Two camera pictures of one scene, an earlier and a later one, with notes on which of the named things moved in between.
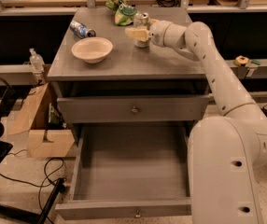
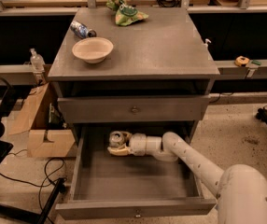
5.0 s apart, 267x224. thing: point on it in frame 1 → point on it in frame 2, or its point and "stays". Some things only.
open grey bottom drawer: [129, 171] stays
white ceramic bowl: [92, 49] stays
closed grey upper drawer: [134, 108] stays
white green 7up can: [142, 20] → [117, 139]
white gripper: [157, 33] → [137, 144]
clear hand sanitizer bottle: [36, 61] stays
